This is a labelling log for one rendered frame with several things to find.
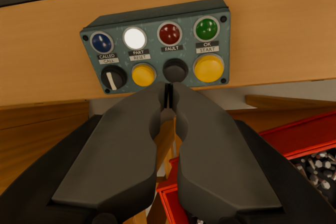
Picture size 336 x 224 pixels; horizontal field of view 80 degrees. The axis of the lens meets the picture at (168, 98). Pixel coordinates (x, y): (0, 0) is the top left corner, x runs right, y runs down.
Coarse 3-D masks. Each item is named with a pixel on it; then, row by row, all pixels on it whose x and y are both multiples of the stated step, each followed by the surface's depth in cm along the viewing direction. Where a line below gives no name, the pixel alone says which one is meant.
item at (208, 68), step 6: (198, 60) 20; (204, 60) 20; (210, 60) 20; (216, 60) 20; (198, 66) 20; (204, 66) 20; (210, 66) 20; (216, 66) 20; (222, 66) 20; (198, 72) 21; (204, 72) 20; (210, 72) 20; (216, 72) 20; (222, 72) 21; (198, 78) 21; (204, 78) 21; (210, 78) 21; (216, 78) 21
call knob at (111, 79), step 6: (102, 72) 22; (108, 72) 21; (114, 72) 22; (120, 72) 22; (102, 78) 22; (108, 78) 22; (114, 78) 22; (120, 78) 22; (108, 84) 22; (114, 84) 22; (120, 84) 22
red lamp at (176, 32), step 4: (168, 24) 19; (172, 24) 19; (160, 28) 19; (164, 28) 19; (168, 28) 19; (172, 28) 19; (176, 28) 19; (160, 32) 19; (164, 32) 19; (168, 32) 19; (172, 32) 19; (176, 32) 19; (160, 36) 20; (164, 36) 19; (168, 36) 19; (172, 36) 19; (176, 36) 19; (164, 40) 20; (168, 40) 20; (172, 40) 20; (176, 40) 20
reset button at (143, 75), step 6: (138, 66) 21; (144, 66) 21; (132, 72) 22; (138, 72) 21; (144, 72) 21; (150, 72) 21; (132, 78) 22; (138, 78) 22; (144, 78) 21; (150, 78) 22; (138, 84) 22; (144, 84) 22
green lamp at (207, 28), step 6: (198, 24) 19; (204, 24) 18; (210, 24) 18; (216, 24) 18; (198, 30) 19; (204, 30) 19; (210, 30) 19; (216, 30) 19; (198, 36) 19; (204, 36) 19; (210, 36) 19
